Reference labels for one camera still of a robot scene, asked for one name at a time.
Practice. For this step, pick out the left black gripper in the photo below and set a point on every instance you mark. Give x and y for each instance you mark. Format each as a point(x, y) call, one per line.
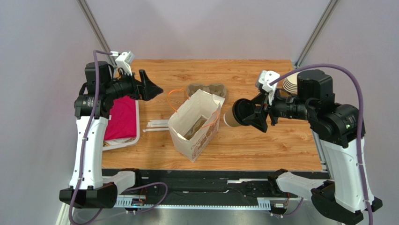
point(138, 92)

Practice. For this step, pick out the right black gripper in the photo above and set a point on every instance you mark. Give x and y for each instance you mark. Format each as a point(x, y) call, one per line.
point(266, 107)

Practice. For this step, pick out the brown paper coffee cup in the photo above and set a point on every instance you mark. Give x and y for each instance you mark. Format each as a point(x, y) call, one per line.
point(229, 118)

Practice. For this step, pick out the white paper takeout bag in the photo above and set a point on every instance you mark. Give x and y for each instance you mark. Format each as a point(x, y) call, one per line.
point(199, 104)

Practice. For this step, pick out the black plastic cup lid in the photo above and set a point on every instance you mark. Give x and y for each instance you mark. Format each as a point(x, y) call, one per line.
point(244, 112)

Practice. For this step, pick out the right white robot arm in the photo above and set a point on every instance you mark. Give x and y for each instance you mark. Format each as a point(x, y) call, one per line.
point(338, 131)

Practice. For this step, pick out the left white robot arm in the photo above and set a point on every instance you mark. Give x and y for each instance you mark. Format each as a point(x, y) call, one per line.
point(87, 189)

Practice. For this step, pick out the stack of paper cups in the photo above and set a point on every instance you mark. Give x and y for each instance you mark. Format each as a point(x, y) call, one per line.
point(290, 83)

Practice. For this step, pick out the bundle of wrapped straws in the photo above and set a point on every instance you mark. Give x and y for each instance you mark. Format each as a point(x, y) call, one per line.
point(156, 125)

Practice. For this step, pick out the pink folded cloth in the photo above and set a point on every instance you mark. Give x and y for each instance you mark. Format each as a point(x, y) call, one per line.
point(123, 120)

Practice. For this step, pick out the white plastic basket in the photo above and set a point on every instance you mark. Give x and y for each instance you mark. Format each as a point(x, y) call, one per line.
point(124, 142)

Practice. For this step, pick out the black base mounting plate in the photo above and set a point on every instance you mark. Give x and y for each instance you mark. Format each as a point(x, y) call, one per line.
point(231, 177)

